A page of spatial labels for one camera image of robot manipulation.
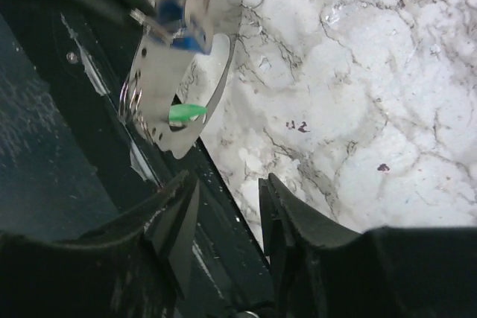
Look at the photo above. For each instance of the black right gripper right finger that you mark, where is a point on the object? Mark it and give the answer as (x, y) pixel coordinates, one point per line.
(320, 268)

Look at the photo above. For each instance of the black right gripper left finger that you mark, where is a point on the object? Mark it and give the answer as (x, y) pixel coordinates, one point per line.
(137, 265)

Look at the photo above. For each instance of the blue key tag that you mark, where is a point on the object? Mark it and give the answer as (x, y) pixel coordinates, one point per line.
(175, 28)

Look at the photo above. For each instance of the green key tag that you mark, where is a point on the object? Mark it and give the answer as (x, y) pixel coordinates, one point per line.
(181, 114)

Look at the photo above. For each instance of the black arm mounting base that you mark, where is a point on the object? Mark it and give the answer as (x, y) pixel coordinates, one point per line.
(66, 171)

